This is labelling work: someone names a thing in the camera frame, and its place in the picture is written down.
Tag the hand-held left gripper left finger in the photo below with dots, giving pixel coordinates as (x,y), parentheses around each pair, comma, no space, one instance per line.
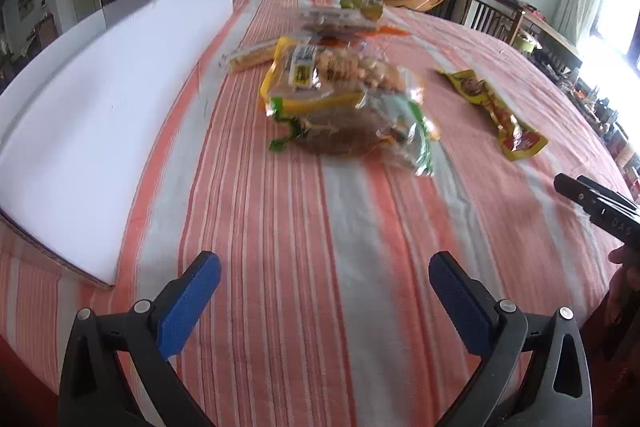
(192,302)

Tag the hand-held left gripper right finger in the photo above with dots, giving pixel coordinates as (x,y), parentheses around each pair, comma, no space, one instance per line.
(460,307)

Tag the white foam board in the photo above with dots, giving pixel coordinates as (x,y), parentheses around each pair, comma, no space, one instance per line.
(100,122)

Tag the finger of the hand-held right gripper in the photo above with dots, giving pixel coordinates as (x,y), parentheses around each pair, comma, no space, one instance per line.
(612,198)
(607,222)

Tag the dark wooden chair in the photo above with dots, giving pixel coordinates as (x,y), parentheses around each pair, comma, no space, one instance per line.
(487,14)

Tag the yellow red long snack packet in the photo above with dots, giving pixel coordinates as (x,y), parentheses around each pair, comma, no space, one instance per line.
(492,107)

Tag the orange long snack packet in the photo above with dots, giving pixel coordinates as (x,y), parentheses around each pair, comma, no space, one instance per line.
(250,57)

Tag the bright window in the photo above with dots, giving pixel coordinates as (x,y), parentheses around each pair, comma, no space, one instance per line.
(617,22)

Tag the person's right hand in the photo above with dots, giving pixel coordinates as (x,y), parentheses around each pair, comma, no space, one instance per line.
(629,287)

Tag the orange striped tablecloth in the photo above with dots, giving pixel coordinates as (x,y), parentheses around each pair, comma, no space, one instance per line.
(310,257)

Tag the yellow green snack bag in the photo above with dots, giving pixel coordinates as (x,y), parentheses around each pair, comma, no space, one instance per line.
(362,4)

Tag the green brown snack packet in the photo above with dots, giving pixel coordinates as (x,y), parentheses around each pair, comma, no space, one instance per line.
(345,134)

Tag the clear packet with orange edge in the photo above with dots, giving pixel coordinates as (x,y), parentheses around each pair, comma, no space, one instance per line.
(350,34)

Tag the yellow peanut snack packet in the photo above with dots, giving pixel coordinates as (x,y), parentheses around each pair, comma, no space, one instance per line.
(335,69)

